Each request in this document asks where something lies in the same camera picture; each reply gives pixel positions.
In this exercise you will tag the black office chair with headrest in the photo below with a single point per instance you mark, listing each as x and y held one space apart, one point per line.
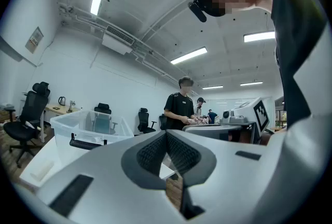
28 116

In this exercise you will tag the wall poster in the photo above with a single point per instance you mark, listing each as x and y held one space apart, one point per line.
34 40

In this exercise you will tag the clear plastic storage box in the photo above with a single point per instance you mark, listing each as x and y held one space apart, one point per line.
64 124

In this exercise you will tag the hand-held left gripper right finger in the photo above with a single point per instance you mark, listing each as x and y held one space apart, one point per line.
233 179

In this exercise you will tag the steel electric kettle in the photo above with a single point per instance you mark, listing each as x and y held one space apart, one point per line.
62 101

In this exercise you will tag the light wood desk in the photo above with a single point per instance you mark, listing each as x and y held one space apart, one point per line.
57 109

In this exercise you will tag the white ceiling pipes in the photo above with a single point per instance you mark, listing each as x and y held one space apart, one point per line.
85 19

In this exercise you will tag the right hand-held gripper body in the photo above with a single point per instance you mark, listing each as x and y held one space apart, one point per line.
249 114

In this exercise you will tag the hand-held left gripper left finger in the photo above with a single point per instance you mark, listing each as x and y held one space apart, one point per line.
103 192

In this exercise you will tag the small metal stand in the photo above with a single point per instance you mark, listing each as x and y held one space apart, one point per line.
71 106

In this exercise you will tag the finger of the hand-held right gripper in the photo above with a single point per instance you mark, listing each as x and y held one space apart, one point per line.
207 129

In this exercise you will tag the white ceiling air conditioner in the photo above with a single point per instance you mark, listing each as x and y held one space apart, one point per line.
118 40

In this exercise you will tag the person's black shirt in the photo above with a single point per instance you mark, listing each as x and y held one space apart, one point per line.
293 36

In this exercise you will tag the black head-worn camera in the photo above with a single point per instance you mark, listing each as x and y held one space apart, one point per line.
197 11

